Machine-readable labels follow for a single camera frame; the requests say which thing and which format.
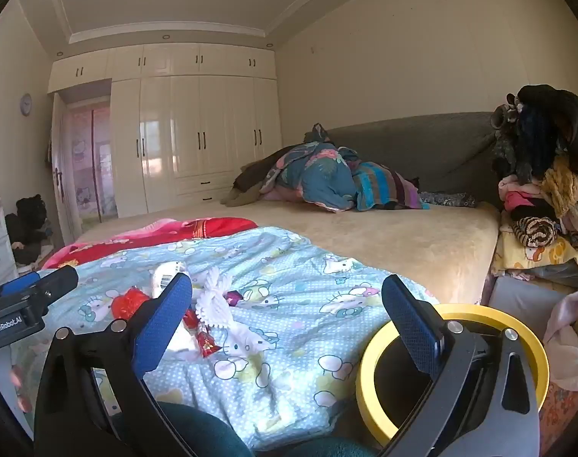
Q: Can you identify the red crinkled wrapper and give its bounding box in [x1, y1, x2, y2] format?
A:
[110, 287, 151, 320]

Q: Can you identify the yellow cartoon blanket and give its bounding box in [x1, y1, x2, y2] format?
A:
[491, 212, 578, 277]

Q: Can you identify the grey patterned cloth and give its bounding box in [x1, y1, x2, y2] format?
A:
[419, 191, 477, 209]

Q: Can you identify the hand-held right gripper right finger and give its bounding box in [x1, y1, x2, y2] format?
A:
[379, 275, 542, 457]

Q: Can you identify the black clothes heap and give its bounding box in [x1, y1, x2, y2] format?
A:
[491, 85, 578, 186]

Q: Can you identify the black plush toy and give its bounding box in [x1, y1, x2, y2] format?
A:
[5, 194, 49, 265]

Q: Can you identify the pink cartoon curtain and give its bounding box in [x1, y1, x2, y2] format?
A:
[62, 100, 118, 222]

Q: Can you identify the yellow knit garment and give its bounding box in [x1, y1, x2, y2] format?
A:
[541, 155, 578, 220]

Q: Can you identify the pale pink cloth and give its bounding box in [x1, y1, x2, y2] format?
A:
[543, 286, 578, 391]

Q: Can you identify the beige bed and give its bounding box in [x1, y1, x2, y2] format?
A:
[74, 197, 501, 305]

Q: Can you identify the zebra striped cloth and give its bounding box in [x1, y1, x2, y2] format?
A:
[515, 216, 559, 248]

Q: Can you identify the striped blanket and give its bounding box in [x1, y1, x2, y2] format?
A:
[351, 161, 430, 211]

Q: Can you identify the cartoon cat blue blanket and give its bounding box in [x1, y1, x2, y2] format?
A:
[10, 226, 439, 453]

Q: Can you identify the red blanket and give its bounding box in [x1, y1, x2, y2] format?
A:
[41, 217, 258, 270]

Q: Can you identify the brown blanket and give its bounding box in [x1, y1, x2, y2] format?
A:
[222, 147, 294, 206]

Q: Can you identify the pink garment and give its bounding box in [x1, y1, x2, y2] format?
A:
[498, 176, 547, 213]

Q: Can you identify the long red wrapper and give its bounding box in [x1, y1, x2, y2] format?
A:
[184, 308, 223, 359]

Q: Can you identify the white wardrobe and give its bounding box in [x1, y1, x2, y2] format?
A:
[47, 43, 283, 220]

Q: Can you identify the grey storage box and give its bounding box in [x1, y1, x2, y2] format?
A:
[482, 273, 578, 344]

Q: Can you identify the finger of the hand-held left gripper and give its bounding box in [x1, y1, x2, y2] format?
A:
[32, 265, 78, 305]
[0, 271, 42, 303]

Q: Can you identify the white door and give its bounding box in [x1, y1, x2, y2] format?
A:
[51, 93, 75, 248]

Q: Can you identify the person's left hand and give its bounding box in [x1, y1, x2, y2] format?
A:
[10, 366, 35, 413]

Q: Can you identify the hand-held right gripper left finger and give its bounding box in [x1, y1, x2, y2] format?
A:
[34, 272, 251, 457]

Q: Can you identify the white yellow-edged packet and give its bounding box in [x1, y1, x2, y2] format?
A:
[148, 261, 192, 298]

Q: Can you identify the white lacy plastic piece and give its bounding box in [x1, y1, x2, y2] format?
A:
[194, 267, 235, 329]

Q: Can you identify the orange floral rug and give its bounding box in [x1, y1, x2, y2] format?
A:
[541, 385, 578, 453]

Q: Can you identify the yellow-rimmed black bin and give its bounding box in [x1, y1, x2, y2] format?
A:
[355, 304, 550, 446]

